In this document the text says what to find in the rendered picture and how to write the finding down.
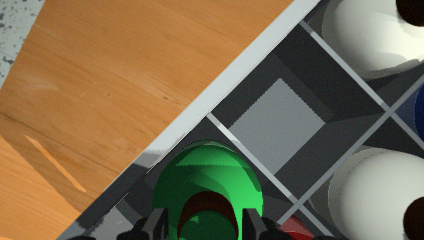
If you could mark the red bottle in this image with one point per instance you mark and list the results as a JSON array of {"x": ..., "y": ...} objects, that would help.
[{"x": 296, "y": 229}]

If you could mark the white bottle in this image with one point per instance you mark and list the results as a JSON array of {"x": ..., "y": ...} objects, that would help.
[
  {"x": 376, "y": 194},
  {"x": 375, "y": 38}
]

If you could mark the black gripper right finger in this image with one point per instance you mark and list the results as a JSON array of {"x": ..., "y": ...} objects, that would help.
[{"x": 255, "y": 227}]

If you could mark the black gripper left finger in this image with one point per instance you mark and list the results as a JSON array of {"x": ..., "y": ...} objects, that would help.
[{"x": 155, "y": 227}]

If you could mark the dark grey plastic crate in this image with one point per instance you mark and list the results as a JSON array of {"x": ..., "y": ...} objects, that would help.
[{"x": 294, "y": 111}]

